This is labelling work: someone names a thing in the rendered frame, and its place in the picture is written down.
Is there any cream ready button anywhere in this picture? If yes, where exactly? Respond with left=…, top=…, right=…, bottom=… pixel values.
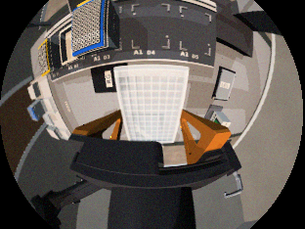
left=204, top=105, right=231, bottom=127

